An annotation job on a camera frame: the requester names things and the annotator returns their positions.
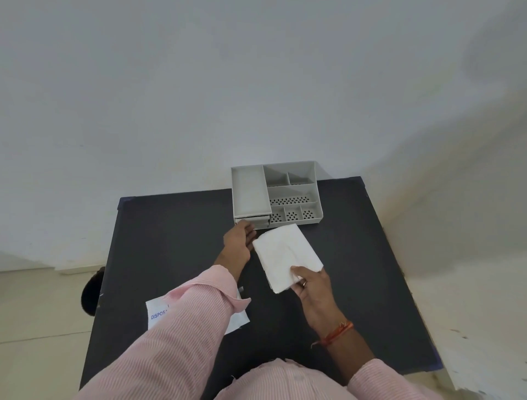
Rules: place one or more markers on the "black trash bin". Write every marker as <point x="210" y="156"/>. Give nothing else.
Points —
<point x="91" y="292"/>

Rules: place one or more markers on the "pink striped shirt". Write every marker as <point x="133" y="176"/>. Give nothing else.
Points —
<point x="284" y="383"/>

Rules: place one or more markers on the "person's left forearm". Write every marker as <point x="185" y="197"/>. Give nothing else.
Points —
<point x="173" y="342"/>

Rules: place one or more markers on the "person's left hand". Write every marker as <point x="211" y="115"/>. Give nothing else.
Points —
<point x="239" y="241"/>

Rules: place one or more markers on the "stack of clear gloves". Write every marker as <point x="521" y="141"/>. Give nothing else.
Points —
<point x="286" y="251"/>

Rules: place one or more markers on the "person's right forearm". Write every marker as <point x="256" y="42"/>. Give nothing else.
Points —
<point x="374" y="366"/>

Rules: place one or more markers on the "white glove packet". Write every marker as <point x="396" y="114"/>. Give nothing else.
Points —
<point x="158" y="315"/>

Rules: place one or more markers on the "person's right hand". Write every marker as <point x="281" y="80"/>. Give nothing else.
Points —
<point x="319" y="294"/>

